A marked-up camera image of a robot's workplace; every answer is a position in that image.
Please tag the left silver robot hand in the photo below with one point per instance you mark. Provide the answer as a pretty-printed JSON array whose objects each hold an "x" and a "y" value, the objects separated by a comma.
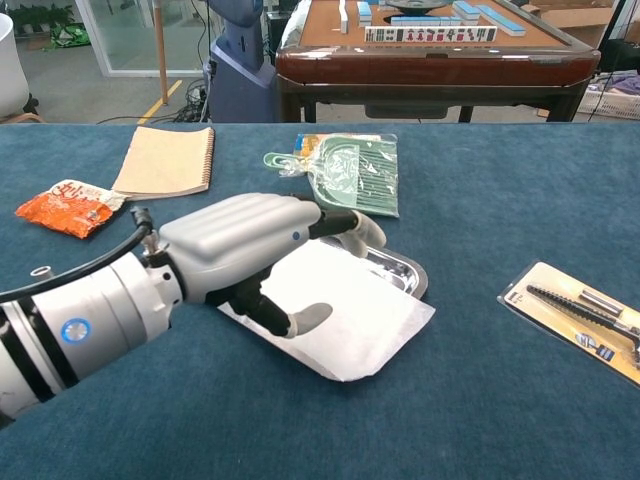
[{"x": 235, "y": 235}]

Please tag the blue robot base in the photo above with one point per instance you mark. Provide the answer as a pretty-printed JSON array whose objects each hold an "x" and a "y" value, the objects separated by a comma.
[{"x": 240, "y": 75}]

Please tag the silver metal tray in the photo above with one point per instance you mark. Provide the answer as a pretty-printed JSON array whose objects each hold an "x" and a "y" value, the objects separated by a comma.
[{"x": 400, "y": 272}]

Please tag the beige spiral notebook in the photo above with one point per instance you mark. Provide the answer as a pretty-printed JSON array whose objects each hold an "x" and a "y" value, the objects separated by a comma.
[{"x": 165, "y": 162}]

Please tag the green dustpan in plastic bag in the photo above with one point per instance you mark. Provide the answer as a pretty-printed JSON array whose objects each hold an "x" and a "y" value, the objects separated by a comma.
[{"x": 357, "y": 175}]

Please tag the orange snack packet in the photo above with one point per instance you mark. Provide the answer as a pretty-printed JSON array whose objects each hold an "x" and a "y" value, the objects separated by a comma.
[{"x": 70, "y": 210}]

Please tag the wooden pole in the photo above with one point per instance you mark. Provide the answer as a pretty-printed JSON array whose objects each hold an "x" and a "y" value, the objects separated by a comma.
[{"x": 161, "y": 50}]

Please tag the green bag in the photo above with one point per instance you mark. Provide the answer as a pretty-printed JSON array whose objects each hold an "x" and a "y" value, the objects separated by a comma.
[{"x": 70, "y": 36}]

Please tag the brown mahjong table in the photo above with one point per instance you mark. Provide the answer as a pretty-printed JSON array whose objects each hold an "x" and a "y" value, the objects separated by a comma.
[{"x": 430, "y": 65}]

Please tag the blue table cloth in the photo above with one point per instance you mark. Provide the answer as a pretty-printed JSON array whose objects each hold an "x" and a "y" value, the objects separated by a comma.
[{"x": 500, "y": 200}]

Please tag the face-up mahjong tile row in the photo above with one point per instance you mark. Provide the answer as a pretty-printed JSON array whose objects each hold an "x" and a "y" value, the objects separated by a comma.
[{"x": 430, "y": 34}]

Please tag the white chair with wooden legs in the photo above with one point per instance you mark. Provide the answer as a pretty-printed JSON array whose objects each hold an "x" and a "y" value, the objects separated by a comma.
[{"x": 10, "y": 65}]

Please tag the razor in yellow blister pack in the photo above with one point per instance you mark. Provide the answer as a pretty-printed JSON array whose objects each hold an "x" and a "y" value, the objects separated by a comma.
[{"x": 575, "y": 305}]

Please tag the white plastic basket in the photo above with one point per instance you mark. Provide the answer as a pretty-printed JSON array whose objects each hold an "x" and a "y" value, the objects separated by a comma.
[{"x": 607, "y": 102}]

